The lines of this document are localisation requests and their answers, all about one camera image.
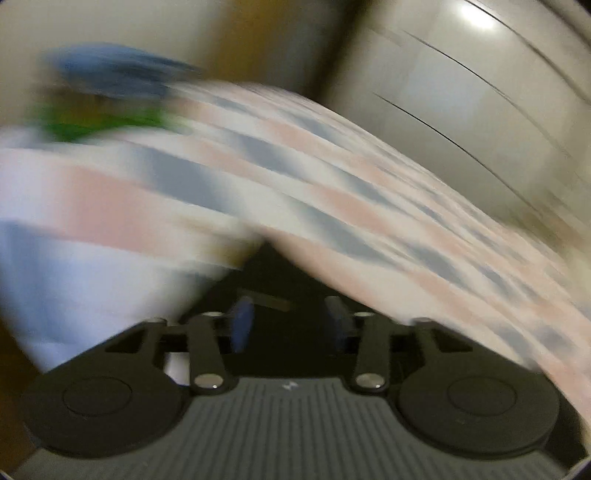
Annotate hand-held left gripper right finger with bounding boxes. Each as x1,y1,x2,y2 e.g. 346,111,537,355
323,295,476,394

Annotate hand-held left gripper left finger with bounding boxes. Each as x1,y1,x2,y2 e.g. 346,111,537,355
104,295,256,397

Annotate black pants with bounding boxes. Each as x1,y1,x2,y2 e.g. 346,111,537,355
194,242,398,370

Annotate checkered teddy bear quilt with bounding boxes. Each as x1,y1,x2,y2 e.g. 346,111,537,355
0,80,591,407

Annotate green folded garment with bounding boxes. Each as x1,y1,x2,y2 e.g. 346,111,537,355
39,99,185,141

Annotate white wardrobe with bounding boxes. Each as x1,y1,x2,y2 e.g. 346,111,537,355
323,0,591,241

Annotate blue folded garment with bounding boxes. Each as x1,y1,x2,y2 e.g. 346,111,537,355
41,42,204,100

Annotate wooden door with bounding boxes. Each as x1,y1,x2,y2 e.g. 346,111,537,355
217,0,333,88

